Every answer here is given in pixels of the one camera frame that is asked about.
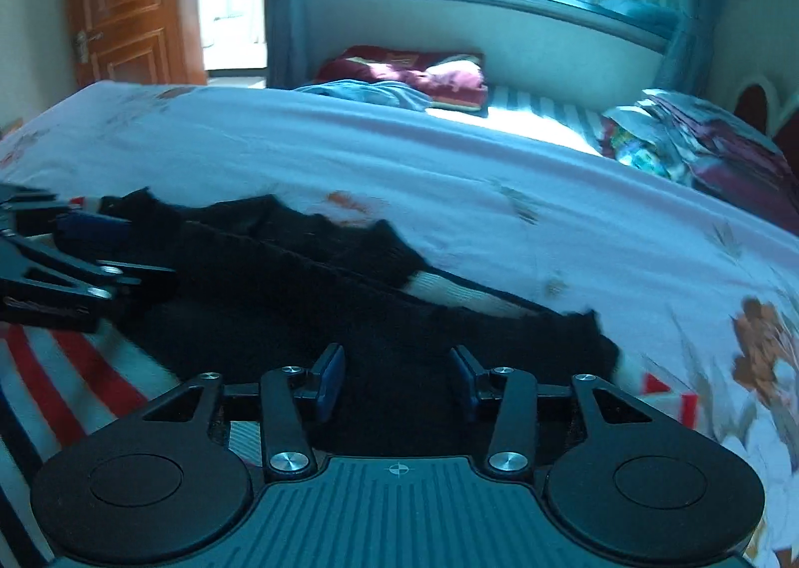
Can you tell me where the metal door handle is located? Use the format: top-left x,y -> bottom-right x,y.
71,30 -> 104,65

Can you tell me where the bed with floral sheet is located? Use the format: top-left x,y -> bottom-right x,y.
0,80 -> 799,568

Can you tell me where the blue curtain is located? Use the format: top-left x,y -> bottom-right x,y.
262,0 -> 357,90
652,0 -> 751,98

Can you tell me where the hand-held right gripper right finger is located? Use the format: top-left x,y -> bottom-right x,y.
449,345 -> 657,482

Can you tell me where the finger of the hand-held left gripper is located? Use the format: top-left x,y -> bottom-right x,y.
0,184 -> 134,246
0,234 -> 179,302

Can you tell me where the striped mattress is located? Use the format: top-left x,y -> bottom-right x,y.
429,84 -> 616,158

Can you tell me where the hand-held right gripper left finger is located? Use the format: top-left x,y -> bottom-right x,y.
141,343 -> 347,482

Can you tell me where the striped knit sweater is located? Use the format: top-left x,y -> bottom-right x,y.
0,187 -> 700,568

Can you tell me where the dark red pillow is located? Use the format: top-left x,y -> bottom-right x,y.
315,45 -> 489,111

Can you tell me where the stack of folded quilts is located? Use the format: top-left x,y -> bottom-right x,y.
598,88 -> 799,208

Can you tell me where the light blue cloth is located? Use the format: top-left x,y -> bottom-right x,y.
293,79 -> 433,111

